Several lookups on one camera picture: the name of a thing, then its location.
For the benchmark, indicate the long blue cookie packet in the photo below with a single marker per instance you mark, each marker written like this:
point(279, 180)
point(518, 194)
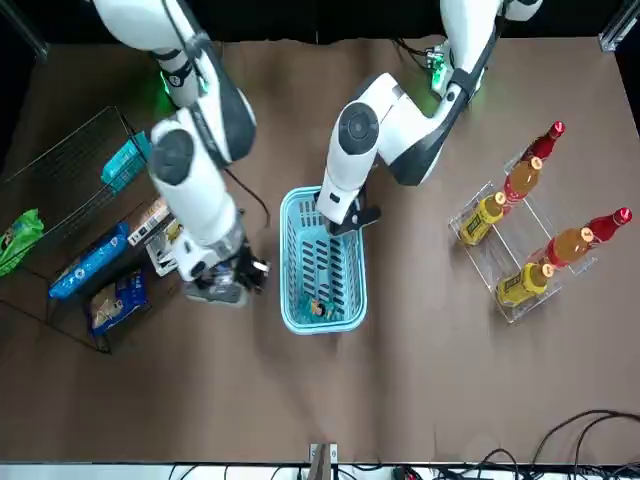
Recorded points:
point(90, 267)

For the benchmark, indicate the yellow drink bottle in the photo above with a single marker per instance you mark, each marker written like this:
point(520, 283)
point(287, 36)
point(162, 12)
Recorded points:
point(482, 217)
point(525, 287)

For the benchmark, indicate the orange tea bottle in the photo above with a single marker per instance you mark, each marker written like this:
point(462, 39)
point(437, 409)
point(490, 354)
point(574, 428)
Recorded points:
point(522, 180)
point(570, 247)

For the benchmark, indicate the red cola bottle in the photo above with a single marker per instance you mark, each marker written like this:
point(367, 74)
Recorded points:
point(545, 142)
point(612, 225)

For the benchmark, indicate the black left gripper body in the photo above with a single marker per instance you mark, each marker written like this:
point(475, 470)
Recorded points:
point(367, 215)

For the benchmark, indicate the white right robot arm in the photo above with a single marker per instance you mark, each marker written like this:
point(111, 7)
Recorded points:
point(200, 210)

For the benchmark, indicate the green chips bag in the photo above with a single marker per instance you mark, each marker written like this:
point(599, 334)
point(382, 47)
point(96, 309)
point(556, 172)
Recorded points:
point(17, 242)

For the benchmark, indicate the white snack box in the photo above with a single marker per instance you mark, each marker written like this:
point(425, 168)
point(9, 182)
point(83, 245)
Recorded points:
point(165, 247)

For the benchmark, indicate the clear acrylic bottle tray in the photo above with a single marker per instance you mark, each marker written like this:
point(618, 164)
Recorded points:
point(565, 280)

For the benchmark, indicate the teal cartoon chips bag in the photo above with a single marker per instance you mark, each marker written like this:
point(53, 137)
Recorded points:
point(320, 307)

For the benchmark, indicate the aluminium post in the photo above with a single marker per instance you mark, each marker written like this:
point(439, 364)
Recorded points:
point(322, 460)

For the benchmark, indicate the aluminium frame bar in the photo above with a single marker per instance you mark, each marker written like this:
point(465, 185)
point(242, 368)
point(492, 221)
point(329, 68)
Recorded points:
point(617, 32)

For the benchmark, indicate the light blue plastic basket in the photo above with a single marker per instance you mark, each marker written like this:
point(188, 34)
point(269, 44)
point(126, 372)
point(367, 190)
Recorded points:
point(320, 325)

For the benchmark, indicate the dark blue snack bag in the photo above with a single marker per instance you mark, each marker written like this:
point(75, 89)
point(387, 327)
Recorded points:
point(117, 302)

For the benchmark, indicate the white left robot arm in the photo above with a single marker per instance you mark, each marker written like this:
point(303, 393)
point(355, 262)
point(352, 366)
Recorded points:
point(360, 130)

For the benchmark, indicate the teal wipes pack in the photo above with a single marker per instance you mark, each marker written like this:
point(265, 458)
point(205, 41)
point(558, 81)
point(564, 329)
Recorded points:
point(122, 167)

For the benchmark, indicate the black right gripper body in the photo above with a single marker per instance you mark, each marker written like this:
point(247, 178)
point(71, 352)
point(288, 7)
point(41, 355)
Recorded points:
point(250, 267)

